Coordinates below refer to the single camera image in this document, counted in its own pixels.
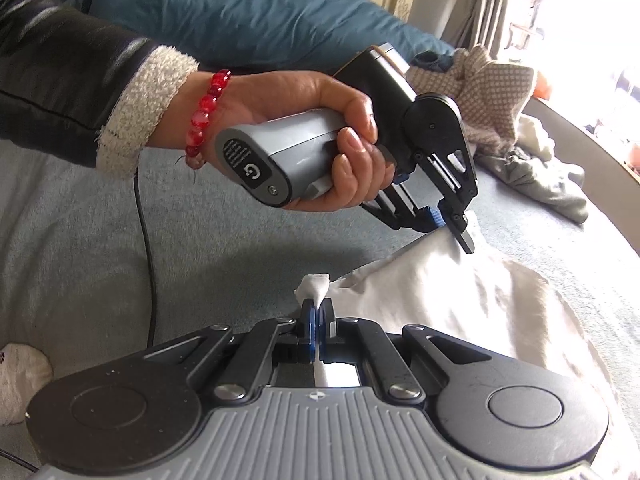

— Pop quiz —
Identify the white garment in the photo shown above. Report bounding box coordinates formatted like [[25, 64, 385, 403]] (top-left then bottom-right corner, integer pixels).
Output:
[[288, 221, 629, 392]]

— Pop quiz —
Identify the black sleeve forearm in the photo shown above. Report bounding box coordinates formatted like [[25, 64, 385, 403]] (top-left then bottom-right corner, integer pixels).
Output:
[[1, 0, 198, 178]]

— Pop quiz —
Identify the person's left hand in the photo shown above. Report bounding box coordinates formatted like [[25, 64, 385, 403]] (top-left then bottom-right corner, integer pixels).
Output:
[[150, 69, 396, 213]]

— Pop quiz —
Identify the beige patterned garment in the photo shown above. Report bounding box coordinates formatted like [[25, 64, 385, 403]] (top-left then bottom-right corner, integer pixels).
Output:
[[407, 44, 537, 156]]

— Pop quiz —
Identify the white cloth at edge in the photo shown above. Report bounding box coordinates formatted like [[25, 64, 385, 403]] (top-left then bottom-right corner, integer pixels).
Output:
[[0, 342, 53, 426]]

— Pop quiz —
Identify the grey-green crumpled garment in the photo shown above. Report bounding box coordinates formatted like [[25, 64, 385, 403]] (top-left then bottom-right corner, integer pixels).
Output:
[[475, 148, 590, 226]]

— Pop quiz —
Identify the orange object on sill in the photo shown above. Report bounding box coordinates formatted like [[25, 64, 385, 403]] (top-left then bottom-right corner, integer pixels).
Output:
[[533, 77, 551, 101]]

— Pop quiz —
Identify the grey curtain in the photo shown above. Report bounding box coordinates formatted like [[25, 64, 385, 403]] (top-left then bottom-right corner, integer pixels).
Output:
[[409, 0, 511, 58]]

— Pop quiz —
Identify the light blue bed sheet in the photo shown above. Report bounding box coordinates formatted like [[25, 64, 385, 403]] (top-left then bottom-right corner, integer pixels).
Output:
[[1, 142, 639, 479]]

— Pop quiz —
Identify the blue duvet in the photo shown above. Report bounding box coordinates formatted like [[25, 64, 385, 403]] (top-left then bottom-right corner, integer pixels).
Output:
[[60, 0, 454, 74]]

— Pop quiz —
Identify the red bead bracelet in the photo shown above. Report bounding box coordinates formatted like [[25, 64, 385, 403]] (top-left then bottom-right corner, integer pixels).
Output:
[[183, 68, 234, 160]]

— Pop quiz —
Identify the black cable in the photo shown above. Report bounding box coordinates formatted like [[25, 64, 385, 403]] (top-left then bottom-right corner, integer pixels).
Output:
[[131, 167, 161, 348]]

